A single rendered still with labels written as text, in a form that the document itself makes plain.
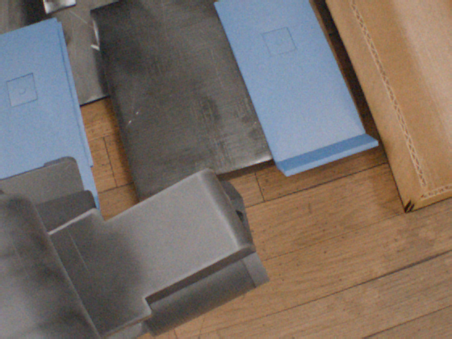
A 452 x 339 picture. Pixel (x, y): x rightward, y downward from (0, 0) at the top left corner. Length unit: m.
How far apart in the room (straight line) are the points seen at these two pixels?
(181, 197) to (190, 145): 0.30
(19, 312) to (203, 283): 0.10
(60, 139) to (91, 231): 0.24
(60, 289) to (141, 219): 0.06
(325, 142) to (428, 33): 0.14
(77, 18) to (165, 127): 0.13
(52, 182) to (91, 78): 0.25
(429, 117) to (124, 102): 0.23
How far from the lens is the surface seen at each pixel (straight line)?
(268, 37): 0.72
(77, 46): 0.75
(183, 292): 0.40
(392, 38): 0.75
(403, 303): 0.70
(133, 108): 0.70
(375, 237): 0.70
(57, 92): 0.64
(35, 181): 0.50
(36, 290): 0.34
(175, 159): 0.69
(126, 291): 0.39
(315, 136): 0.69
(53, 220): 0.46
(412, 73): 0.74
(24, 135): 0.63
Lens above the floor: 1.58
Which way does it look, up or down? 73 degrees down
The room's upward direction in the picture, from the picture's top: 1 degrees counter-clockwise
